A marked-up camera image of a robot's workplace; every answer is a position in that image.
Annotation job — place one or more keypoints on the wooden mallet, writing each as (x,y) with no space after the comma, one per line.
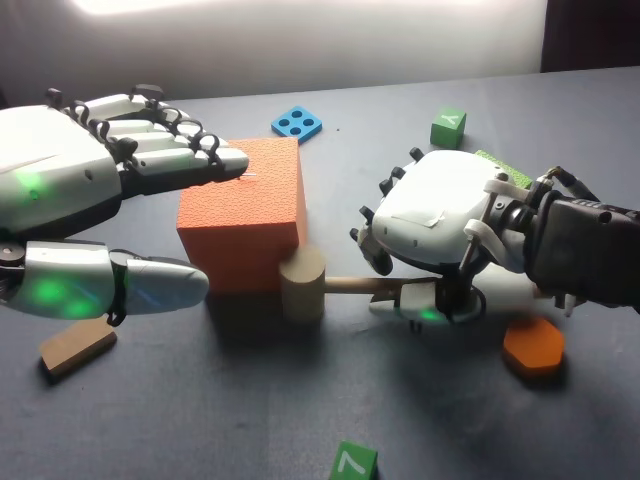
(302,285)

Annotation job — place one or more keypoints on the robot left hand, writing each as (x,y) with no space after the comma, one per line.
(50,160)

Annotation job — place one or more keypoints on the thin metal nail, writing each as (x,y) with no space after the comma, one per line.
(251,175)

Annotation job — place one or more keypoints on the blue square four-hole block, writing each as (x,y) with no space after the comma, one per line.
(297,134)

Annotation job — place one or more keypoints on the large orange foam cube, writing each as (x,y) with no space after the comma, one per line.
(240,235)

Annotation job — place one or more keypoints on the orange hexagon block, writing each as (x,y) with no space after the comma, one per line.
(535,347)

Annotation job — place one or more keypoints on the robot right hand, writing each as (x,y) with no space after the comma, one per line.
(435,210)

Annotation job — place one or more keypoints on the large green foam cube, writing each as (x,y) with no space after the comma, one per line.
(512,175)

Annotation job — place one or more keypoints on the brown wooden rectangular block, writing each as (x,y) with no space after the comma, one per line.
(75,350)

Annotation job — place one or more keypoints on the small green letter cube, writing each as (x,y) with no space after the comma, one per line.
(447,130)

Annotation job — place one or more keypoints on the dark background panel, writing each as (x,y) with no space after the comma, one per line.
(590,35)

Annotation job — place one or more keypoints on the green tile with number seven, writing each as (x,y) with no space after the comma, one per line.
(355,462)

